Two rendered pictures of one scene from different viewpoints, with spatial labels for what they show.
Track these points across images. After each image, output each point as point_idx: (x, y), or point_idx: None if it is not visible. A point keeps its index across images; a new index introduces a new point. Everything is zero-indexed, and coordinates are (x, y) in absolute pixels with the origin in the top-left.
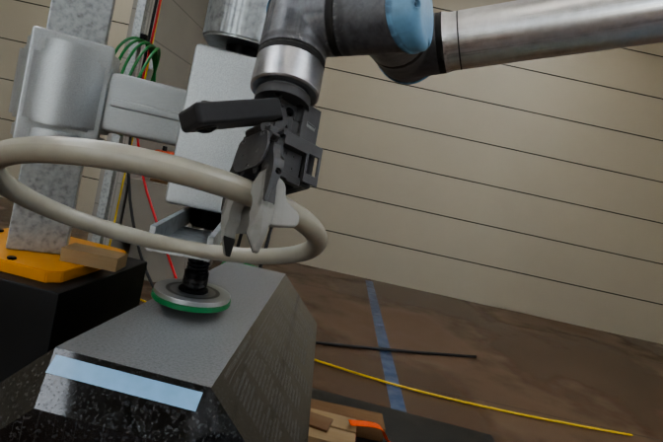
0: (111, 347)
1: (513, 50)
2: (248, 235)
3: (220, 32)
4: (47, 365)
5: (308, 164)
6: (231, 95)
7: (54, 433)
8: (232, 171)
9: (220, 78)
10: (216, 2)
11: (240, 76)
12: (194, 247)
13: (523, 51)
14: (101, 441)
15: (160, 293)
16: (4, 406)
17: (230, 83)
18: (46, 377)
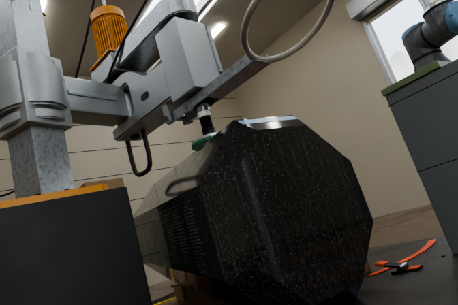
0: None
1: None
2: None
3: (182, 10)
4: (240, 123)
5: None
6: (195, 37)
7: (269, 137)
8: None
9: (189, 30)
10: None
11: (195, 29)
12: (266, 57)
13: None
14: (285, 133)
15: (209, 133)
16: (238, 143)
17: (193, 32)
18: (245, 124)
